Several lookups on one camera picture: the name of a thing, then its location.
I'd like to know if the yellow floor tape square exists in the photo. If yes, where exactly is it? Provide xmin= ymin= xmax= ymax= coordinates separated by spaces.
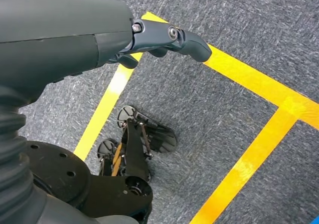
xmin=73 ymin=11 xmax=319 ymax=224

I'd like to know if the black wrist mounting bracket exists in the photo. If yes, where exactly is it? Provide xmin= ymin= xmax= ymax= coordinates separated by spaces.
xmin=25 ymin=141 xmax=154 ymax=224

